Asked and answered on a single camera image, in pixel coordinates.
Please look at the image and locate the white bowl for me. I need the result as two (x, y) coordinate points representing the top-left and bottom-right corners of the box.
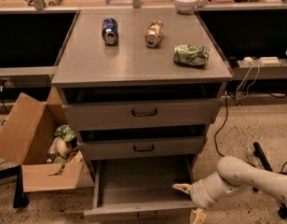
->
(173, 0), (198, 13)

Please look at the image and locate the white power strip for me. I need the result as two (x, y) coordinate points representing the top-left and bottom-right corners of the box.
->
(242, 57), (280, 66)

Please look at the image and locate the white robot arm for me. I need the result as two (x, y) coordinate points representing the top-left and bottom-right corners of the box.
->
(172, 156), (287, 224)

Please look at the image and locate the green chip bag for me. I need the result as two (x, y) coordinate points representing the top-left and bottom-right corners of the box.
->
(173, 45), (210, 66)

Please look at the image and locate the black stand leg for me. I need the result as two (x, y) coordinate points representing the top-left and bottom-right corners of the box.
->
(253, 142), (287, 219)

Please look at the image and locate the white cup in box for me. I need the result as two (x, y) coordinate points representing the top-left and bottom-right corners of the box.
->
(57, 139), (73, 159)

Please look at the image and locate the grey middle drawer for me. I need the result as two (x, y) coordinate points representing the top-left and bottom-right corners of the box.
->
(78, 125), (207, 160)

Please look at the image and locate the black power cable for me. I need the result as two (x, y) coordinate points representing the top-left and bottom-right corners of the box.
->
(213, 91), (229, 158)

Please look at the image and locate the cardboard box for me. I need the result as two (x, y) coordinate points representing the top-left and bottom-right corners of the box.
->
(0, 89), (94, 192)

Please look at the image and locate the grey drawer cabinet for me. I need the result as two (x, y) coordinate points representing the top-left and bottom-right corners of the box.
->
(51, 7), (234, 185)

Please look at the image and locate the green bag in box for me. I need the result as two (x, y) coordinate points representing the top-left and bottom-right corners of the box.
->
(54, 124), (76, 142)

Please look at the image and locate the grey top drawer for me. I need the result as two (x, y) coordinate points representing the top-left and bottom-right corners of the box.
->
(61, 82), (222, 131)

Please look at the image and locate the grey bottom drawer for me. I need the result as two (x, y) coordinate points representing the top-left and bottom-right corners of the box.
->
(84, 156), (195, 222)

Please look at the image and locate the blue soda can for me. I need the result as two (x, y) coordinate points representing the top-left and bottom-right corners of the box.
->
(102, 18), (118, 45)

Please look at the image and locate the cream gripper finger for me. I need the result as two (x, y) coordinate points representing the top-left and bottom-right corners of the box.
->
(172, 184), (191, 194)
(190, 208), (207, 224)

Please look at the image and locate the orange soda can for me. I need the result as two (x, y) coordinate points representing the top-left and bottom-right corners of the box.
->
(144, 21), (163, 48)

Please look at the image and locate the grey drawer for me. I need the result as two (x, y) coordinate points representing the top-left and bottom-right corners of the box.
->
(84, 156), (195, 222)
(78, 125), (207, 160)
(61, 82), (222, 131)

